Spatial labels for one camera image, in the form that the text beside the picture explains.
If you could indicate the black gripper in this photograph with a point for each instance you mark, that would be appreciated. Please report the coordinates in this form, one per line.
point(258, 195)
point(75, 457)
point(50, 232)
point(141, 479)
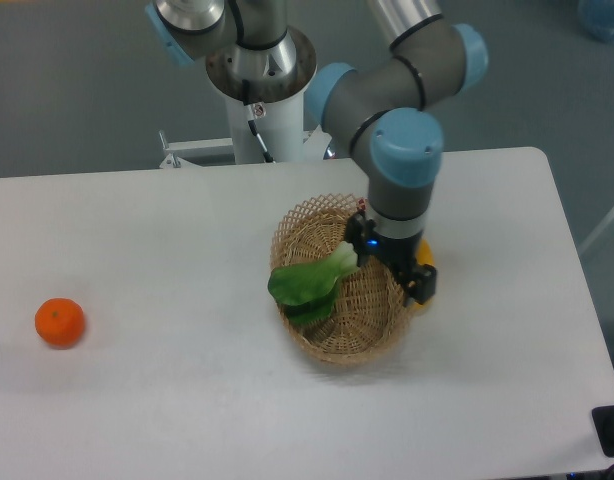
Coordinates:
point(398, 255)

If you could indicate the green leafy bok choy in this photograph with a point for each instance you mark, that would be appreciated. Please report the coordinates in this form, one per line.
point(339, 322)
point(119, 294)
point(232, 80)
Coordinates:
point(307, 292)

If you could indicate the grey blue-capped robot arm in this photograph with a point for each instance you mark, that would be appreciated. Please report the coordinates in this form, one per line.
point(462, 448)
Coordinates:
point(267, 73)

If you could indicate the woven wicker basket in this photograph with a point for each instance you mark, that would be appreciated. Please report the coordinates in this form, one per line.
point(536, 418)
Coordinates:
point(369, 317)

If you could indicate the yellow toy fruit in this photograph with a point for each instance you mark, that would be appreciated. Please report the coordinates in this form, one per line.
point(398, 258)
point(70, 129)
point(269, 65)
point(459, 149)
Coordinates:
point(423, 256)

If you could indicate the black device at table edge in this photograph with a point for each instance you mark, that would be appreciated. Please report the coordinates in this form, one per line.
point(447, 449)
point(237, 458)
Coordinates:
point(603, 419)

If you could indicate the blue bag in corner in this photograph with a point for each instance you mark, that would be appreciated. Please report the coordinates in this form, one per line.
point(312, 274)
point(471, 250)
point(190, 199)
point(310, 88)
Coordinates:
point(597, 18)

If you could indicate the orange mandarin fruit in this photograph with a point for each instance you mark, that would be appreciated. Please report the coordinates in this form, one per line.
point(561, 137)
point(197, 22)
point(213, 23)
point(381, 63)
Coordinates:
point(60, 322)

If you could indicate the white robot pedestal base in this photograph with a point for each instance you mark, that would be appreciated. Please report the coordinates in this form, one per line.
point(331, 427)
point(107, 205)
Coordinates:
point(258, 133)

